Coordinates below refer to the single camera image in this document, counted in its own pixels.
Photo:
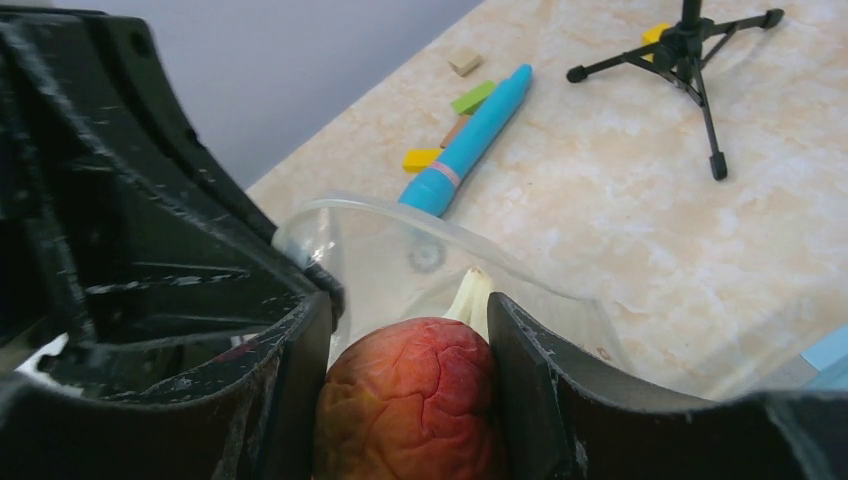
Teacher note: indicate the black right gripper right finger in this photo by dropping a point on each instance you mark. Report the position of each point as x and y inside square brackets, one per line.
[567, 414]

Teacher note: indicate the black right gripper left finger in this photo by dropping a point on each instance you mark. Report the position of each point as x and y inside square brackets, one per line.
[246, 414]

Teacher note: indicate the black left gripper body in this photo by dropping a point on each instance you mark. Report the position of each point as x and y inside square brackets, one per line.
[162, 258]

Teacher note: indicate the red orange peach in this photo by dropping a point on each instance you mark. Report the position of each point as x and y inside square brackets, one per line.
[413, 400]

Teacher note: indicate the clear zip top bag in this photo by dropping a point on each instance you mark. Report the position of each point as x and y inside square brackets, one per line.
[396, 263]

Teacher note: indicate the light blue plastic basket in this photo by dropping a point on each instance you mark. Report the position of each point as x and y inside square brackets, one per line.
[828, 358]

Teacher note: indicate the yellow wooden block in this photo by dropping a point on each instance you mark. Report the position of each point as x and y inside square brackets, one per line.
[417, 160]

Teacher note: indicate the brown wooden block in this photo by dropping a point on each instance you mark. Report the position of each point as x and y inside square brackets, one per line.
[457, 127]

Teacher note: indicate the green wooden block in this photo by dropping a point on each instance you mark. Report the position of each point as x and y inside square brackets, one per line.
[470, 101]

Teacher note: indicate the beige wooden block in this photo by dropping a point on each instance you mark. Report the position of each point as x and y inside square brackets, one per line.
[464, 60]

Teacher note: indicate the pink microphone on tripod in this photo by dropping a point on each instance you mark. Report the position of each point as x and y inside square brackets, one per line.
[679, 56]

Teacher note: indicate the yellow block behind tripod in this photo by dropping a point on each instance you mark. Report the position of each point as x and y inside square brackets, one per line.
[653, 34]

